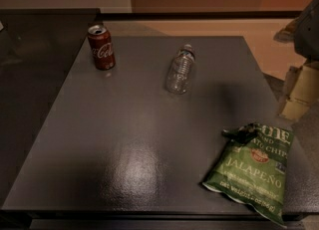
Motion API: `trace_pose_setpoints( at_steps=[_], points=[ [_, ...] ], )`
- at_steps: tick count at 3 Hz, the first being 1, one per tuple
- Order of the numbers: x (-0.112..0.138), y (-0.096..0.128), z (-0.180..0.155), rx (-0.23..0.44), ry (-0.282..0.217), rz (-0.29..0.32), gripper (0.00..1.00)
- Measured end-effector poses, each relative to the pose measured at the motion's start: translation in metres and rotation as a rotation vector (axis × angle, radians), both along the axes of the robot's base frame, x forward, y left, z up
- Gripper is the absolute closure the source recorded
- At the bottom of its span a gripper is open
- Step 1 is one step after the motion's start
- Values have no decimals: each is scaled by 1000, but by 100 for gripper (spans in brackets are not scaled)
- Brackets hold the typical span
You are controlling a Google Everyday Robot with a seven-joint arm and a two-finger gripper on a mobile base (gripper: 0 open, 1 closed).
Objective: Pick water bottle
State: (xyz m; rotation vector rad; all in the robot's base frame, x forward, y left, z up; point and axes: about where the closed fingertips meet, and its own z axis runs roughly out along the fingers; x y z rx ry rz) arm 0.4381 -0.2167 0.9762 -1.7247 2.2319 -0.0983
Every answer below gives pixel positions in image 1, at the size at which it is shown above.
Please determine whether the clear plastic water bottle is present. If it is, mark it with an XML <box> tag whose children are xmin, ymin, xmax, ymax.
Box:
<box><xmin>165</xmin><ymin>44</ymin><xmax>195</xmax><ymax>95</ymax></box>

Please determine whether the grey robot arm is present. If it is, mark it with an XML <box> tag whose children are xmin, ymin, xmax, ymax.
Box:
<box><xmin>274</xmin><ymin>0</ymin><xmax>319</xmax><ymax>120</ymax></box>

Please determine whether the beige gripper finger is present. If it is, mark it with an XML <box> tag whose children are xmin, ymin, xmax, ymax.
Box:
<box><xmin>278</xmin><ymin>60</ymin><xmax>319</xmax><ymax>120</ymax></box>

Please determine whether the green jalapeno chips bag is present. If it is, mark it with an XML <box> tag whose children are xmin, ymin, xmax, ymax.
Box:
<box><xmin>202</xmin><ymin>122</ymin><xmax>294</xmax><ymax>226</ymax></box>

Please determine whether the red Coca-Cola can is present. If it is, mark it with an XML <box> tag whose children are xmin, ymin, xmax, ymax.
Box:
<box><xmin>87</xmin><ymin>24</ymin><xmax>116</xmax><ymax>71</ymax></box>

